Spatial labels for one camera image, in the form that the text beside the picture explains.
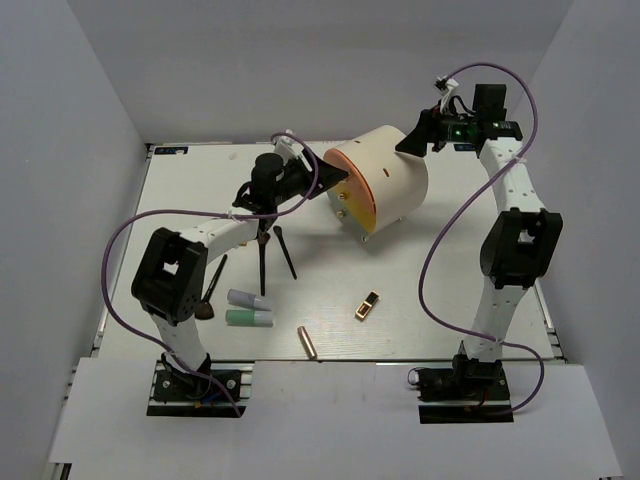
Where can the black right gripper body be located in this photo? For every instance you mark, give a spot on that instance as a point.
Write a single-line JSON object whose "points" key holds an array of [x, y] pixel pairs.
{"points": [[454, 128]]}

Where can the yellow organizer drawer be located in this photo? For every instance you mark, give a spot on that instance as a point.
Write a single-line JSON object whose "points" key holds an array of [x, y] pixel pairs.
{"points": [[362, 215]]}

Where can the black fan makeup brush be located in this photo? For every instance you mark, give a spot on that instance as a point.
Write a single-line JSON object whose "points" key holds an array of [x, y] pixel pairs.
{"points": [[204, 309]]}

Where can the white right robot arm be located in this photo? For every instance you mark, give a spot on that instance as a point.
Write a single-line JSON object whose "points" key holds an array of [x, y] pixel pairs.
{"points": [[520, 244]]}

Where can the black makeup brush wide head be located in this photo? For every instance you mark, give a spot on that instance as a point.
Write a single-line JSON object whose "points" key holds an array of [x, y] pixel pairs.
{"points": [[262, 265]]}

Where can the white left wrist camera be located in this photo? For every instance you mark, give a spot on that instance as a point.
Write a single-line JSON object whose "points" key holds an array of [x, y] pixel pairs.
{"points": [[284, 146]]}

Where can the rose gold lipstick tube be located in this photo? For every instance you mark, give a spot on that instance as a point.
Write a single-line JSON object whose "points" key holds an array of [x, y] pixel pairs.
{"points": [[307, 343]]}

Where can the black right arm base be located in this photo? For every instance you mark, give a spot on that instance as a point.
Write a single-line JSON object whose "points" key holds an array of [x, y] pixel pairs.
{"points": [[467, 392]]}

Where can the lilac white cosmetic tube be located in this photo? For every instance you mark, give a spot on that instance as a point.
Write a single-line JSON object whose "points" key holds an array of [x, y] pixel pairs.
{"points": [[249, 300]]}

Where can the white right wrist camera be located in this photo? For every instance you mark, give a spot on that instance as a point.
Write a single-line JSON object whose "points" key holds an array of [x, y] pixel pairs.
{"points": [[446, 86]]}

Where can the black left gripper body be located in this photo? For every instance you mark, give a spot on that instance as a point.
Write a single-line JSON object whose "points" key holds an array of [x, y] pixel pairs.
{"points": [[297, 181]]}

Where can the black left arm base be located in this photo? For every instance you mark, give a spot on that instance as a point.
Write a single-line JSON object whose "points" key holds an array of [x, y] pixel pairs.
{"points": [[179, 395]]}

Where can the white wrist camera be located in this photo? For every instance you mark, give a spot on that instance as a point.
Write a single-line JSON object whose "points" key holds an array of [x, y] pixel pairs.
{"points": [[284, 146], [446, 86]]}

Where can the cream round drawer organizer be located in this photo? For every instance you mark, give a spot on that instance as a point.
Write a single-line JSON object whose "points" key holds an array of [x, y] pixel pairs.
{"points": [[399, 182]]}

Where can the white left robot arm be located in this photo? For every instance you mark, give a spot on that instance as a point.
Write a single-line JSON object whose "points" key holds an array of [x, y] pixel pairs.
{"points": [[170, 278]]}

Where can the green white cosmetic tube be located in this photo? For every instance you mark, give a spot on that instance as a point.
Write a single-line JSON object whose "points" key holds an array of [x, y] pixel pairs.
{"points": [[249, 318]]}

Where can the black makeup brush slim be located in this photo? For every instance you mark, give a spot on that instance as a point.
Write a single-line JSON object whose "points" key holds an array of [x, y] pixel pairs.
{"points": [[279, 234]]}

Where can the black gold square lipstick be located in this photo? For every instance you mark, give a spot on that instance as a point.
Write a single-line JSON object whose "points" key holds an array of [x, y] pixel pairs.
{"points": [[367, 305]]}

